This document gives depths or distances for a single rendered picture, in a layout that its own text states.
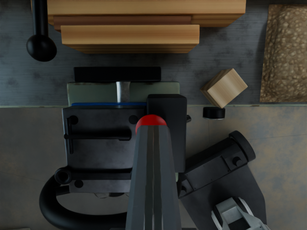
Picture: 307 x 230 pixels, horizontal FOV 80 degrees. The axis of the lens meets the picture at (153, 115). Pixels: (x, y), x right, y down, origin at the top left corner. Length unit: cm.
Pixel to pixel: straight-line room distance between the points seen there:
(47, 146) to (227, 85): 131
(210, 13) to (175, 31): 5
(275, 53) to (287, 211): 155
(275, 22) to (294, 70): 7
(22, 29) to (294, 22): 38
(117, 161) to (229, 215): 96
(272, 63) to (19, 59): 37
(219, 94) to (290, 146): 133
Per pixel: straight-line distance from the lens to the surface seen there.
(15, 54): 35
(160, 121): 17
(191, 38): 23
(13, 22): 36
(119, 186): 22
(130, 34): 22
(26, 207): 174
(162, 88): 23
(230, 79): 27
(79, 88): 24
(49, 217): 37
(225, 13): 26
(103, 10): 25
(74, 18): 26
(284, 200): 172
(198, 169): 115
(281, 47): 32
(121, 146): 20
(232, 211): 113
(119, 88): 23
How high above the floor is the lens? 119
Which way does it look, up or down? 80 degrees down
